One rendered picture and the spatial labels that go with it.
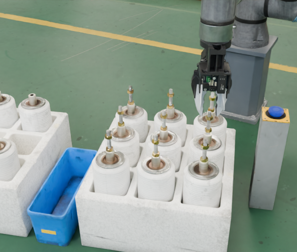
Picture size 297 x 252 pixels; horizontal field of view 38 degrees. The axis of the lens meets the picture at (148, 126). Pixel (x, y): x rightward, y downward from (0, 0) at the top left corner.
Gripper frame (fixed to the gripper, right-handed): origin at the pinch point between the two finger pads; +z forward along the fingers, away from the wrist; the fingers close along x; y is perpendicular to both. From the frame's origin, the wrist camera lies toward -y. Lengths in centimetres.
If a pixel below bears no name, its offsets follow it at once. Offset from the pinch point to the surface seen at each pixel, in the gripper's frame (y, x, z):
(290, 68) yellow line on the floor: -99, 50, 35
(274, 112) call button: -2.5, 17.3, 2.1
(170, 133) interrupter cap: -3.0, -9.8, 9.6
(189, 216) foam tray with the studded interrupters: 19.6, -5.3, 18.6
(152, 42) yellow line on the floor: -131, -19, 35
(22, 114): -16, -55, 12
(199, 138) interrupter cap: -0.8, -1.9, 9.6
